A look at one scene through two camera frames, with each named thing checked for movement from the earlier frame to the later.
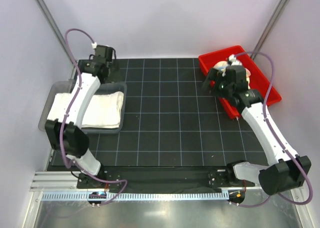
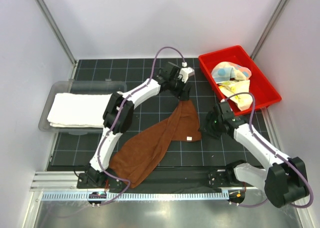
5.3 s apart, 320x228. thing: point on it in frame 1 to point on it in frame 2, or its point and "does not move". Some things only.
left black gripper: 110,65 to 184,95
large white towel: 104,110 does not move
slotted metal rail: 133,195 does not move
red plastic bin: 258,81 does not move
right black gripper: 212,75 to 207,126
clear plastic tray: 65,87 does not move
